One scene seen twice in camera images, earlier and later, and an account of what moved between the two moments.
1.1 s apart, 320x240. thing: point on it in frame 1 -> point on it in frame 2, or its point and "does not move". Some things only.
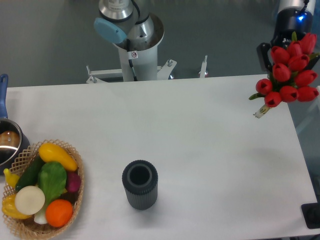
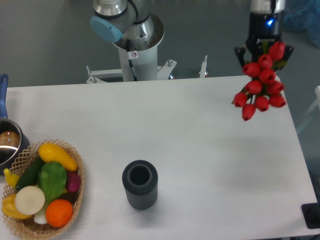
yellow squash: (50, 152) does not move
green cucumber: (29, 175) does not move
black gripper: (296, 20) -> (264, 26)
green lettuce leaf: (52, 179) does not move
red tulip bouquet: (292, 80) -> (263, 90)
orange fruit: (58, 213) does not move
